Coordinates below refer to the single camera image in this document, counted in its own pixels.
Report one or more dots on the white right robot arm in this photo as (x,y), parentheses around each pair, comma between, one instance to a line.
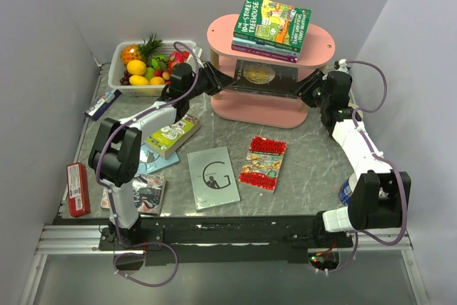
(377,191)

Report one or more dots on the toy pineapple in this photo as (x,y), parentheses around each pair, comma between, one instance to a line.
(142,51)

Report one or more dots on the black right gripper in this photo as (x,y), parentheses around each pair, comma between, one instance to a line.
(316,78)

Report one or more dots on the yellow mango toy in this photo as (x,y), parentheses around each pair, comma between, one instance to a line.
(137,80)

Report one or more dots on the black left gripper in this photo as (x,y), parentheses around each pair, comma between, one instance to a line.
(217,79)

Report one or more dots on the blue wrapped tissue roll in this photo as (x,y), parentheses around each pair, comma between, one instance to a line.
(346,189)

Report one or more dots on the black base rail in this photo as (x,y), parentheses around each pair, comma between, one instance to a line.
(210,239)

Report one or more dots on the purple 117-storey treehouse book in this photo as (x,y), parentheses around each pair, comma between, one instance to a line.
(280,57)

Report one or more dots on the lime green comic book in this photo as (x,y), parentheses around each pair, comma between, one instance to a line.
(166,141)

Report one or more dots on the light blue 143-storey treehouse book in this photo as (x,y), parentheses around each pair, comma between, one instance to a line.
(263,47)

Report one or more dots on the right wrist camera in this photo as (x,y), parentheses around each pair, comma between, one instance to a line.
(341,65)

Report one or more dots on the purple white toothpaste box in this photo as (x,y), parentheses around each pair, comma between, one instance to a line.
(99,106)

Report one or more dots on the floral Little Women book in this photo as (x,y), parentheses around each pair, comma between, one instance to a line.
(148,193)

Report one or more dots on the orange toy fruit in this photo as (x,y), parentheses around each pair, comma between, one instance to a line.
(136,67)

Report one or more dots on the dark purple book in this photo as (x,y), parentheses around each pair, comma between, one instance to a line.
(287,95)

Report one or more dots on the green 104-storey treehouse book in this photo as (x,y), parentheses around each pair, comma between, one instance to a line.
(272,23)

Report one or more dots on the pink dragon fruit toy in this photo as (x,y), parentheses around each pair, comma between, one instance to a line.
(177,57)

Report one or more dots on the white plastic fruit basket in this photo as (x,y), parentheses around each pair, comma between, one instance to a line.
(117,68)

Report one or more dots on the red box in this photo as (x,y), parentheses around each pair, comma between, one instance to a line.
(77,187)

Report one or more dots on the black Moon and Sixpence book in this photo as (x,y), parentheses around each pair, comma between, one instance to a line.
(268,77)

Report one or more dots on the light blue cat book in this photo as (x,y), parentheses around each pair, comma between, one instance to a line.
(151,162)

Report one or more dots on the red book under green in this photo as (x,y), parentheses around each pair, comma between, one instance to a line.
(263,163)

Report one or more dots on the grey thin booklet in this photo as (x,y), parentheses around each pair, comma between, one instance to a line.
(212,178)

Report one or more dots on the pink three-tier shelf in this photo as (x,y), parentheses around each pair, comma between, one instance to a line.
(318,49)

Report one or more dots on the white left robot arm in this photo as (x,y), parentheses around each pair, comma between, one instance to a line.
(114,156)

